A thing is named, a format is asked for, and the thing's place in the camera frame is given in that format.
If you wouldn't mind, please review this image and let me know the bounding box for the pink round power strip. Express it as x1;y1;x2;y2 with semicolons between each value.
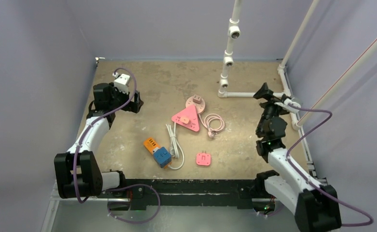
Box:
185;96;206;114

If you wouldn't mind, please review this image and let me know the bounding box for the pink power cord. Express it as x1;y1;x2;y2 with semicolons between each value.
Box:
201;113;226;140

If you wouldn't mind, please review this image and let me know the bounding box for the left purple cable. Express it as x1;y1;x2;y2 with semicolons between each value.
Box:
72;67;161;224

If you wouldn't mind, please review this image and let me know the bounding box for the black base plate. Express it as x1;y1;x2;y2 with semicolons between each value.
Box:
97;179;281;213

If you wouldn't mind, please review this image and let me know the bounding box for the orange power strip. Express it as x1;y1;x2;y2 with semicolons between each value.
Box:
143;137;161;156

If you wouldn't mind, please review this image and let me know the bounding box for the aluminium rail frame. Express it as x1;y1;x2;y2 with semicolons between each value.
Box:
40;178;341;232

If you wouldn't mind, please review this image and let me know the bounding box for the purple cable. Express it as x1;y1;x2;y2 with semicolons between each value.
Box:
257;103;375;227
72;67;161;224

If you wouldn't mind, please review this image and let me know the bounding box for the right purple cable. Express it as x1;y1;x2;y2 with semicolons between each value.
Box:
257;103;375;227

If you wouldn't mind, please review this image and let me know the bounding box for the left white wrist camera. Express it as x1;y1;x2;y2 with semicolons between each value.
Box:
113;72;131;94

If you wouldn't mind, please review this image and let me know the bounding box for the blue cube socket adapter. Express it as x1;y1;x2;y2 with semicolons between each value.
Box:
153;147;172;168

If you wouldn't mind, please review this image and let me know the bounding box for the pink triangular power strip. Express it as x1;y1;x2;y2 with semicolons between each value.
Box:
171;105;200;132

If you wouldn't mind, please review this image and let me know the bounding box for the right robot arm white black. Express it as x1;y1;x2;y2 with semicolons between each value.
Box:
253;83;342;232

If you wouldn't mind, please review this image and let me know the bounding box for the pink square plug adapter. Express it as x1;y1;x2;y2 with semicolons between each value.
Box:
195;152;211;166

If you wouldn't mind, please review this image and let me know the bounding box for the white power cord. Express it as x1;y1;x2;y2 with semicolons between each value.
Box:
165;123;186;171

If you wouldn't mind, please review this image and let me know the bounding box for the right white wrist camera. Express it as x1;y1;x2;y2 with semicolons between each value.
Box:
274;98;301;114

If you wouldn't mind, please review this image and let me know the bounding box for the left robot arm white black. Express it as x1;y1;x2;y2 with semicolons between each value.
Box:
54;82;144;199

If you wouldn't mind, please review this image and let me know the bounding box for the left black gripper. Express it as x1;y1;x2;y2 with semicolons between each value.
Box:
108;83;142;113

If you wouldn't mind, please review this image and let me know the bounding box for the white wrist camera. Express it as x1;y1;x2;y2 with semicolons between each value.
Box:
113;72;131;94
274;98;301;114

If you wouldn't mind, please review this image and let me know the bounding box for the pink plug on triangular strip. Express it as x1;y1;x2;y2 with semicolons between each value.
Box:
180;116;190;125

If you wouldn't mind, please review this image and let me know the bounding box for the light pink small plug adapter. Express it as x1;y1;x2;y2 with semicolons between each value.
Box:
192;95;202;104

